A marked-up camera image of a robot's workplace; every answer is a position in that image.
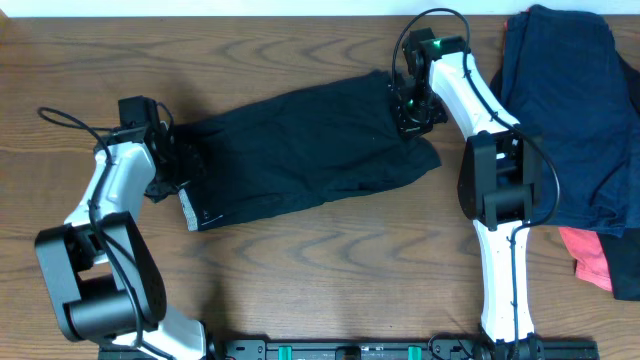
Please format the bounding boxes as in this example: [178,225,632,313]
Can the black shorts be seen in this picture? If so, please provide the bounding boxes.
[176,71,441,231]

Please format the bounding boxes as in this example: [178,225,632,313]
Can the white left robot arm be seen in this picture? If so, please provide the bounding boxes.
[34,96,209,359]

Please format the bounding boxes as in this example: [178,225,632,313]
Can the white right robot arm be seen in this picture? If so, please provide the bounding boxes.
[390,28,541,356]

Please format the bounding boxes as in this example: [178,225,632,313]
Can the navy blue garment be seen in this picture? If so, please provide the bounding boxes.
[491,5,639,236]

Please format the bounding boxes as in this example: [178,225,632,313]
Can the red garment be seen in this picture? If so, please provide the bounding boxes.
[558,227,613,292]

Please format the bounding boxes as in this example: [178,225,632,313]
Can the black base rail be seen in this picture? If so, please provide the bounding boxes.
[97,338,600,360]

